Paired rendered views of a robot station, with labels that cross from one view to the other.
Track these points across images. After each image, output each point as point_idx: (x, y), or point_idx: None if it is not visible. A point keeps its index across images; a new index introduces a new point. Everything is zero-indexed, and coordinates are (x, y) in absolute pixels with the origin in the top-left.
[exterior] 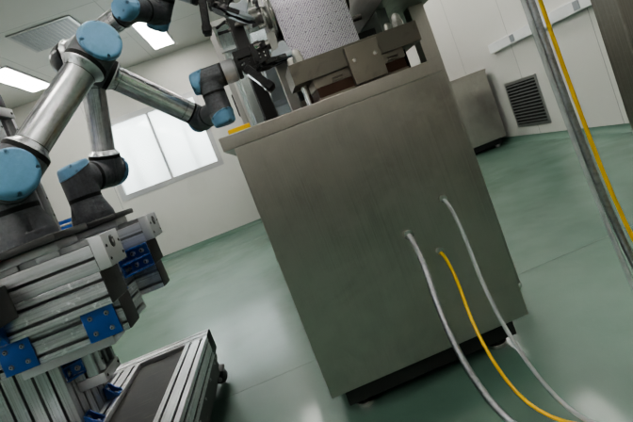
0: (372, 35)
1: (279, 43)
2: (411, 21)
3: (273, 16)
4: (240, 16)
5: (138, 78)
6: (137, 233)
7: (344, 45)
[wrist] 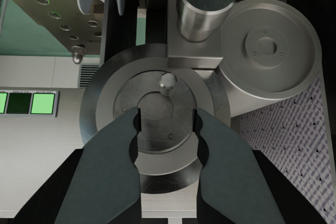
0: (46, 29)
1: None
2: (70, 52)
3: (86, 88)
4: (103, 136)
5: None
6: None
7: (20, 3)
